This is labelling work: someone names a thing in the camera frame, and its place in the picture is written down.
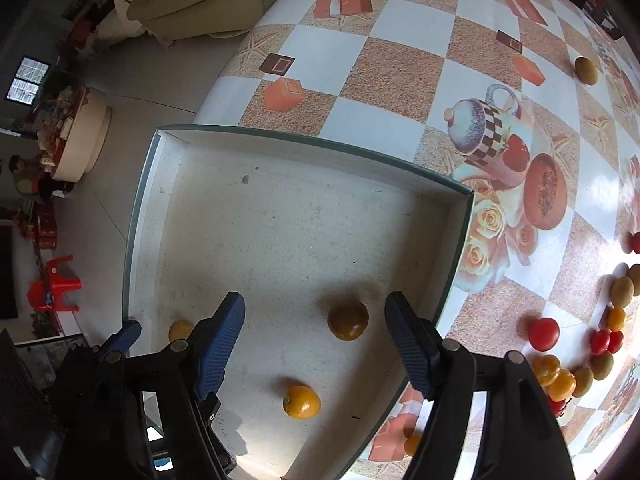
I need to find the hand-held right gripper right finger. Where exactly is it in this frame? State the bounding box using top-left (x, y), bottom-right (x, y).
top-left (384, 291), bottom-right (576, 480)

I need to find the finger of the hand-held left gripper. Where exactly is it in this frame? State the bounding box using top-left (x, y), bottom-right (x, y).
top-left (102, 320), bottom-right (142, 357)

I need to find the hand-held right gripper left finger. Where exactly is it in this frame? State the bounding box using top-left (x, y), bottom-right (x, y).
top-left (97, 291), bottom-right (246, 480)

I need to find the white rectangular tray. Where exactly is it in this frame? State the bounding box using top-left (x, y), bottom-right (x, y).
top-left (121, 124), bottom-right (475, 480)

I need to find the red plastic stool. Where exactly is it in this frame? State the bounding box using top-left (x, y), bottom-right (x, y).
top-left (27, 255), bottom-right (83, 315)

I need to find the red box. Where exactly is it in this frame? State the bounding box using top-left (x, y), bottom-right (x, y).
top-left (30, 212), bottom-right (60, 248)

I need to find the round white coffee table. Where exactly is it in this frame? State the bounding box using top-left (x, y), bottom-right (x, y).
top-left (37, 85), bottom-right (112, 182)

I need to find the window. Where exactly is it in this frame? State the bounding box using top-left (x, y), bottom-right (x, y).
top-left (7, 56), bottom-right (52, 103)

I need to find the green sofa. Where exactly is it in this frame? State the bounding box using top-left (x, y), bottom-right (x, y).
top-left (114, 0), bottom-right (313, 50)

